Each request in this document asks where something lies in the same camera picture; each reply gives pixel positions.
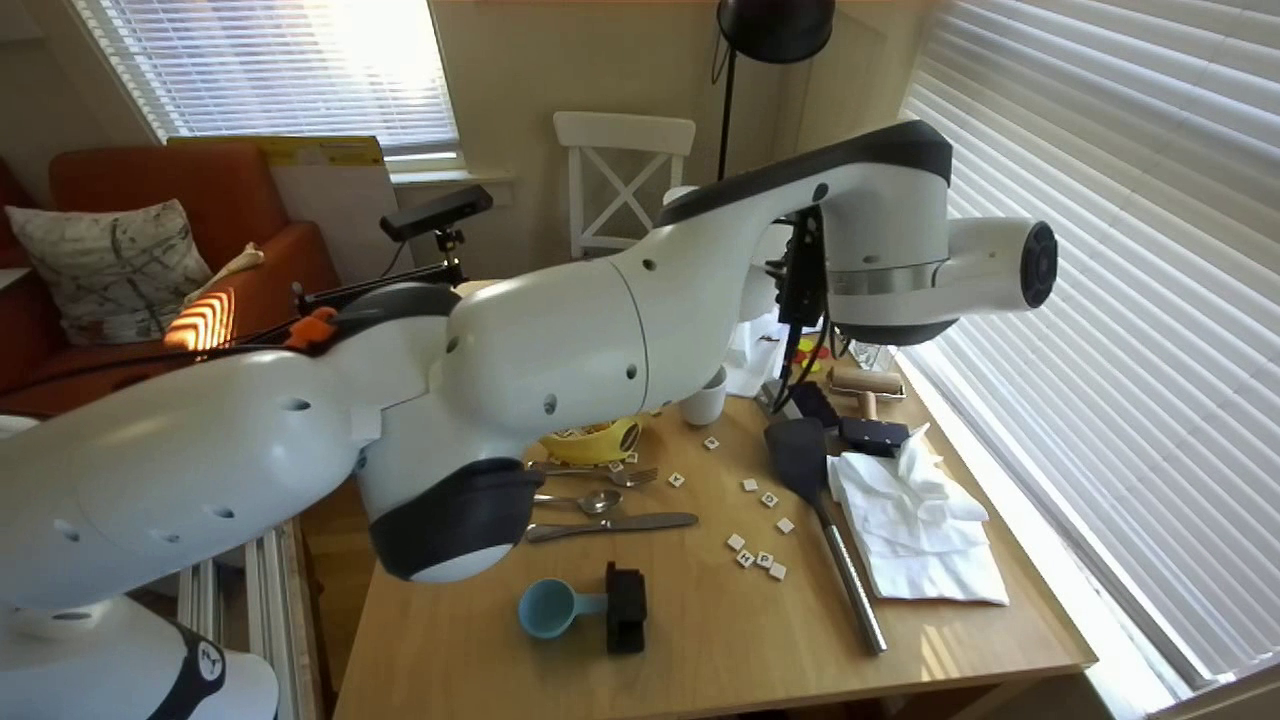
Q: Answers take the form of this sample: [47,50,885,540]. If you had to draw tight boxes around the blue plastic measuring cup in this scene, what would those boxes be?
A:
[514,571,616,648]

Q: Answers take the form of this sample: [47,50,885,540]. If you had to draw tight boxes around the silver spoon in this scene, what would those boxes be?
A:
[530,484,633,524]

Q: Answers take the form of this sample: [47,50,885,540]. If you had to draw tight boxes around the patterned beige pillow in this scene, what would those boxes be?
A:
[5,197,216,354]

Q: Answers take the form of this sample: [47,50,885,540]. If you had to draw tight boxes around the white wooden chair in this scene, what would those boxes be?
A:
[551,110,701,261]

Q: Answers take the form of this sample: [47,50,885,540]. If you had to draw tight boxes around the black spatula with metal handle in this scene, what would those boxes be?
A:
[764,383,891,662]

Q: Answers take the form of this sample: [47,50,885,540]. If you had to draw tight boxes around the wooden kitchen tool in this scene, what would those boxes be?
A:
[823,361,911,423]

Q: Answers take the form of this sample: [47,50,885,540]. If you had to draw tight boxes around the orange sofa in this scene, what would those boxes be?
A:
[0,141,343,423]

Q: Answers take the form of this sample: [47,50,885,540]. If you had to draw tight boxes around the white cloth napkin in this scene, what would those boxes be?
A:
[823,423,1013,613]

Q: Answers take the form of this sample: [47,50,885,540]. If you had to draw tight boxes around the small black block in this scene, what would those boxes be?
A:
[600,556,652,662]

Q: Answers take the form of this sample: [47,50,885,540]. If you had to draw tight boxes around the yellow banana-shaped tile pouch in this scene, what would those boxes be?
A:
[537,412,645,472]

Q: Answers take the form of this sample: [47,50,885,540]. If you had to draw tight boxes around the white window blinds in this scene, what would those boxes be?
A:
[71,0,462,157]
[891,0,1280,697]

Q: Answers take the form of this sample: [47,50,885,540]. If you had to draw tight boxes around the black floor lamp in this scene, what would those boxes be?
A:
[711,0,840,191]

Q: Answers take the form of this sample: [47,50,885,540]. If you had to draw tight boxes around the white ceramic mug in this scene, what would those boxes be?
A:
[678,361,737,433]

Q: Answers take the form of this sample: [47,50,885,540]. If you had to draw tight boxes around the black camera on tripod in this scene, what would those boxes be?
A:
[377,180,496,294]

